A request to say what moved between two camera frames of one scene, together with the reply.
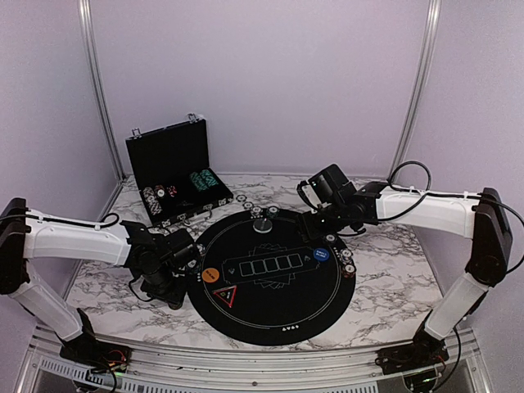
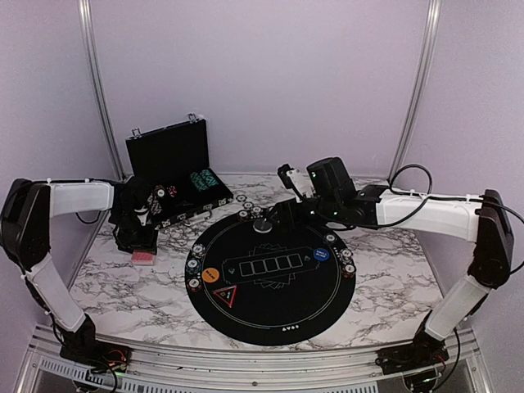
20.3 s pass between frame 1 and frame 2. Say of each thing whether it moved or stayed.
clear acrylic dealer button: stayed
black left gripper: moved
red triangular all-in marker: stayed
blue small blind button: stayed
